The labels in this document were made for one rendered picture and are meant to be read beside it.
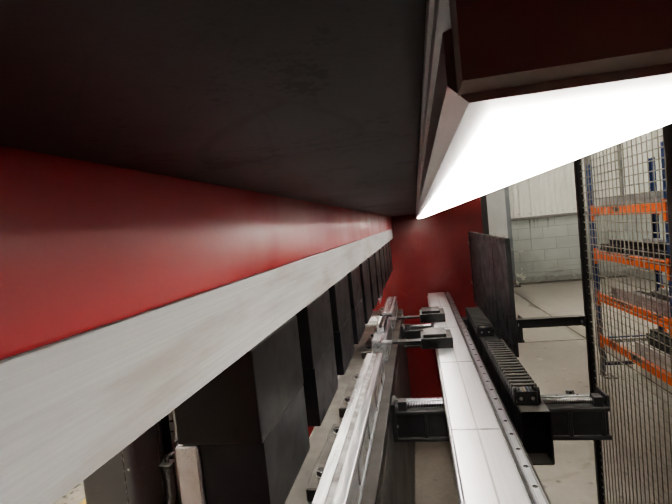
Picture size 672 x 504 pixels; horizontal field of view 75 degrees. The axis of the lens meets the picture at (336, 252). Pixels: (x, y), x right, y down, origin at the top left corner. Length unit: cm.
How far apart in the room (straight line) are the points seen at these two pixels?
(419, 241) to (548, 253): 662
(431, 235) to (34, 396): 273
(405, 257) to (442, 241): 25
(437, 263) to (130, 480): 199
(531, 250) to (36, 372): 914
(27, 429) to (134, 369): 6
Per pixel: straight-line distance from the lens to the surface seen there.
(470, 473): 90
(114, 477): 218
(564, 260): 943
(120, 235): 25
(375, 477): 111
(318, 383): 63
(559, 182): 937
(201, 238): 32
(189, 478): 47
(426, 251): 286
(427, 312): 200
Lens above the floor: 144
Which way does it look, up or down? 3 degrees down
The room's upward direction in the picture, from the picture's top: 6 degrees counter-clockwise
